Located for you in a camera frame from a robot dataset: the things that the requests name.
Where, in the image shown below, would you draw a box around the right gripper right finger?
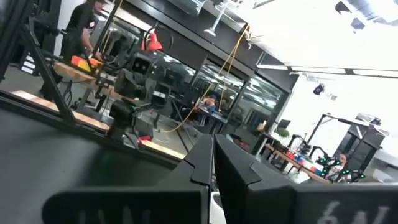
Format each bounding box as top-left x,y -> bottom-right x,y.
213,133 -> 398,224

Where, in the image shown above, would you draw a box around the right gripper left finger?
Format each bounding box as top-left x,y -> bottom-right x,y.
41,133 -> 215,224

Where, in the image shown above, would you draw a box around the long wooden work table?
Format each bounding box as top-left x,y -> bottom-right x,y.
263,143 -> 331,184

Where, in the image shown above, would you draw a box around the person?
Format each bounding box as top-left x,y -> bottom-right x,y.
325,153 -> 351,184
203,94 -> 219,113
60,0 -> 106,62

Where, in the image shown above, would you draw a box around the robot arms with green lights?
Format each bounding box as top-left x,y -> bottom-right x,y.
307,144 -> 366,184

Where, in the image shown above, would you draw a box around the wooden table edge strip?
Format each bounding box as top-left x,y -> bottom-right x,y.
11,90 -> 187,160

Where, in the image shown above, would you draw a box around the wooden bench top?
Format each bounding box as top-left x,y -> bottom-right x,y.
52,61 -> 98,84

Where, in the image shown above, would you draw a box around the orange and yellow box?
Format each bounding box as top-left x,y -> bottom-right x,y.
70,55 -> 104,73

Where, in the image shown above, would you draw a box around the red desk lamp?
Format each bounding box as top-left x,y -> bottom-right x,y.
141,26 -> 174,52

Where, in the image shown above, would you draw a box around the white pendant lamp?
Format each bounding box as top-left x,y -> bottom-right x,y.
203,0 -> 231,38

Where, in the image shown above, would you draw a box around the black metal rack frame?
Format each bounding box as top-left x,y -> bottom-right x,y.
307,113 -> 384,170

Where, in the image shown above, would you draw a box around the black rig frame post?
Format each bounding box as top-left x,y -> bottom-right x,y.
0,0 -> 76,125

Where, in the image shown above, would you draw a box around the yellow hanging cable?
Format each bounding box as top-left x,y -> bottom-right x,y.
160,24 -> 251,134

